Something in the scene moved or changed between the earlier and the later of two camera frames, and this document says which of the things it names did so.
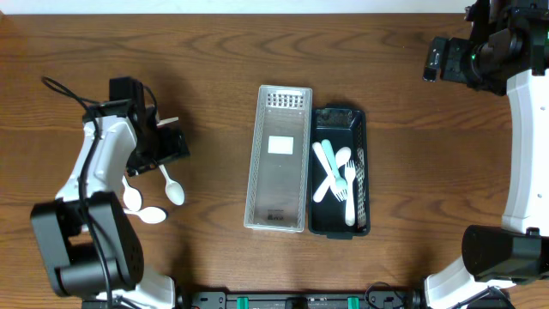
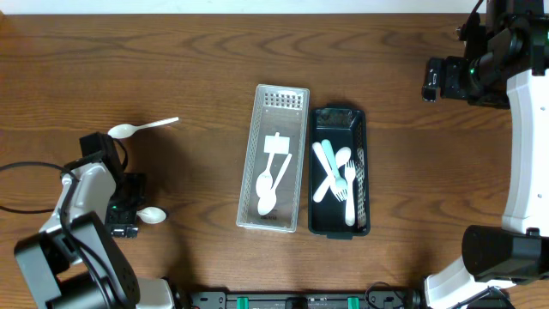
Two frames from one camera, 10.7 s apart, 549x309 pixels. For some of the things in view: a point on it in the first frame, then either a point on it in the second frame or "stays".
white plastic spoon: x=342 y=156 stays
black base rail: x=300 y=299 stays
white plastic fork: x=340 y=194 stays
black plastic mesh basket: x=341 y=128 stays
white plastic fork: x=340 y=184 to x=350 y=172
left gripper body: x=158 y=146 to x=123 y=207
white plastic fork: x=350 y=172 stays
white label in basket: x=277 y=144 stays
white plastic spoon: x=174 y=191 to x=268 y=197
